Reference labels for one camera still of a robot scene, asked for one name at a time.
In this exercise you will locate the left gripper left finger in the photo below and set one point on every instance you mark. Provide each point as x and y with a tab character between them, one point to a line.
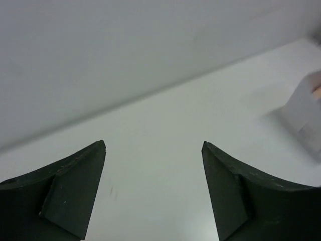
54	202

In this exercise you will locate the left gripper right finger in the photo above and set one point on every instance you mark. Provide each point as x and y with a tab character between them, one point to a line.
249	204

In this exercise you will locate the clear acrylic organizer box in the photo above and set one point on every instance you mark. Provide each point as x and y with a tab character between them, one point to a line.
302	113

